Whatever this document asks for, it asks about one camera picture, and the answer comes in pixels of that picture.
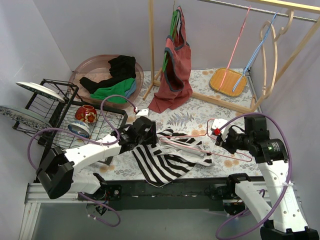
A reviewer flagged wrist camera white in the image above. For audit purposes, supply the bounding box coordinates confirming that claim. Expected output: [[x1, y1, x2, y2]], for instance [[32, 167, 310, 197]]
[[211, 118, 230, 137], [135, 108, 149, 118]]

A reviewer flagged red floral bowl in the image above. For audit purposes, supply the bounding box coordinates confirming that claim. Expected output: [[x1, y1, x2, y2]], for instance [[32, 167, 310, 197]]
[[74, 105, 98, 124]]

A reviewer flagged pink wire hanger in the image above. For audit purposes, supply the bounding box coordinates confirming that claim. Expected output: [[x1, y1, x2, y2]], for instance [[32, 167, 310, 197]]
[[218, 5, 251, 91], [159, 118, 253, 163]]

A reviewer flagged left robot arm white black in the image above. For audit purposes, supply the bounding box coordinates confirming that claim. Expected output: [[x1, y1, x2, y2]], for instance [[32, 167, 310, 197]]
[[36, 116, 157, 200]]

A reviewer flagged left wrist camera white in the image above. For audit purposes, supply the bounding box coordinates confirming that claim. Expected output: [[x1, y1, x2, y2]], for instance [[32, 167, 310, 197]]
[[135, 108, 149, 118]]

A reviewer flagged pink wire hanger front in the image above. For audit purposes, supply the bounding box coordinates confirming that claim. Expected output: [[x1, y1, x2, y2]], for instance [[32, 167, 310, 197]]
[[159, 118, 253, 163]]

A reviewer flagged blue wire hanger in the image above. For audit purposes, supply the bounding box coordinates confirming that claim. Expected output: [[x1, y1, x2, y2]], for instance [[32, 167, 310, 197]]
[[232, 11, 278, 92]]

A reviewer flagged red tank top green trim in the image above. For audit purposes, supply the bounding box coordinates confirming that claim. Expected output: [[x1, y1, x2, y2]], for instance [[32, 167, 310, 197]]
[[148, 6, 193, 114]]

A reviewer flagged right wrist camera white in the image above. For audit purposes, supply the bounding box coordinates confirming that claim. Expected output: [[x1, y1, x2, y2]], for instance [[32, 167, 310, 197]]
[[211, 118, 230, 137]]

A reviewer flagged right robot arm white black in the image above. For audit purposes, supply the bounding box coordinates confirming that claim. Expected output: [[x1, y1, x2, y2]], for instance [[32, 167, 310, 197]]
[[211, 112, 320, 240]]

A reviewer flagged wooden clothes rack frame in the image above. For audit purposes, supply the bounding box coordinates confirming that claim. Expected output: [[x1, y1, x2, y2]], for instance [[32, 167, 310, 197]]
[[142, 0, 320, 114]]

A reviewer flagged pink translucent plastic basin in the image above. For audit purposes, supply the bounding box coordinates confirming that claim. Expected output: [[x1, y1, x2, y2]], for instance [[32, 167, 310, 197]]
[[69, 54, 144, 110]]

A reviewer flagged aluminium frame rail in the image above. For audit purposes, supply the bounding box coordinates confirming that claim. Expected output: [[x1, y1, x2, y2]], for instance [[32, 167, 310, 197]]
[[18, 181, 301, 240]]

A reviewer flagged green garment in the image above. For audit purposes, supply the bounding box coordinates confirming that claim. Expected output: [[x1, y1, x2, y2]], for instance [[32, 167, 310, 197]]
[[90, 78, 135, 100]]

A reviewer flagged black garment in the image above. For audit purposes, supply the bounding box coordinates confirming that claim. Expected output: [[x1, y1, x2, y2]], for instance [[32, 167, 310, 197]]
[[79, 55, 136, 94]]

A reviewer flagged green plastic hanger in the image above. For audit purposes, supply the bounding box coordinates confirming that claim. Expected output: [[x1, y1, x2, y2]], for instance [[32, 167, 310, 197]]
[[162, 9, 180, 72]]

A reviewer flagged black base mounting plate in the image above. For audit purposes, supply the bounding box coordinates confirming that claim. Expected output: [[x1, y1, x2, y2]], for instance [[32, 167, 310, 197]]
[[107, 177, 237, 211]]

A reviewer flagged blue garment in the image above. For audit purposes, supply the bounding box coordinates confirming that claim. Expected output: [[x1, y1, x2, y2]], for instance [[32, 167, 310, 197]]
[[125, 80, 137, 99]]

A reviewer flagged white plate dark rim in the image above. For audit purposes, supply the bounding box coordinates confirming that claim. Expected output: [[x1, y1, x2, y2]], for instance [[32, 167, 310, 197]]
[[16, 81, 65, 102]]

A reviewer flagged blue white ceramic bowl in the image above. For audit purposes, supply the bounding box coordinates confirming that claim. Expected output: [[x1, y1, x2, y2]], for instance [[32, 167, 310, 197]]
[[67, 120, 90, 139]]

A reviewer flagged metal hanging rod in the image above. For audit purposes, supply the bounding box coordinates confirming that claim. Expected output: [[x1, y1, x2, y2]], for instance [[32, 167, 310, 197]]
[[199, 0, 317, 23]]

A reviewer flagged wooden hanger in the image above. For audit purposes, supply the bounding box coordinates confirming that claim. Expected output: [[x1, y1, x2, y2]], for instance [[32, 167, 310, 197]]
[[260, 9, 294, 100]]

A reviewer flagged pink wire hanger rear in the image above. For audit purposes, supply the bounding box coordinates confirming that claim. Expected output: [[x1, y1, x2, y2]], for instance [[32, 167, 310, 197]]
[[218, 5, 251, 91]]

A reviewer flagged black white striped tank top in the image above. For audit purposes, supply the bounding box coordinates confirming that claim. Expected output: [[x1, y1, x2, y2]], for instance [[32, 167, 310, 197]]
[[132, 127, 216, 188]]

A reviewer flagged blue patterned plate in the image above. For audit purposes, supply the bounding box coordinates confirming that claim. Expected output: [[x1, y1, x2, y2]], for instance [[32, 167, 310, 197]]
[[0, 105, 52, 130]]

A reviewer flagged floral tablecloth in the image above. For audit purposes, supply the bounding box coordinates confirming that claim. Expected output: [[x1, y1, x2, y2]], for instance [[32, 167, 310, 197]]
[[48, 68, 270, 181]]

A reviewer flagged orange woven bamboo tray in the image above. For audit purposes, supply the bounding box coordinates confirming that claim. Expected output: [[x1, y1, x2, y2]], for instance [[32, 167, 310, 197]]
[[209, 68, 247, 97]]

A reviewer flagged black wire dish rack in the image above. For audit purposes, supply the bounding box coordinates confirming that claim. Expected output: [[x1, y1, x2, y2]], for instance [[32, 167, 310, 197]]
[[12, 79, 128, 141]]

